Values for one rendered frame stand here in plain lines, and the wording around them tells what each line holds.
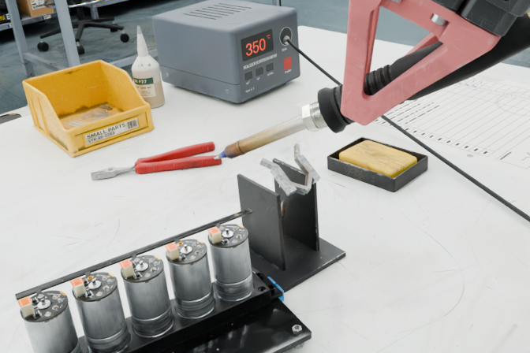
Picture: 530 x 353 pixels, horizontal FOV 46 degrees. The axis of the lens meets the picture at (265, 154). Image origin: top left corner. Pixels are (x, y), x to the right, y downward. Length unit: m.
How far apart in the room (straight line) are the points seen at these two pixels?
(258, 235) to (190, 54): 0.37
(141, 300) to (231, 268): 0.06
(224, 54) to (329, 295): 0.37
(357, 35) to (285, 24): 0.49
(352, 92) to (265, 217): 0.16
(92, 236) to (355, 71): 0.30
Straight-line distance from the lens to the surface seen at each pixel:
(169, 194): 0.57
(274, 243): 0.44
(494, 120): 0.69
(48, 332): 0.36
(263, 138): 0.34
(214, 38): 0.73
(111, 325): 0.37
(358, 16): 0.28
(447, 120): 0.69
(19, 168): 0.69
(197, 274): 0.37
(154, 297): 0.37
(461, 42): 0.27
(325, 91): 0.32
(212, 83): 0.76
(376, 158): 0.57
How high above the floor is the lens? 1.02
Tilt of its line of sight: 26 degrees down
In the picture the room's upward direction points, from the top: 5 degrees counter-clockwise
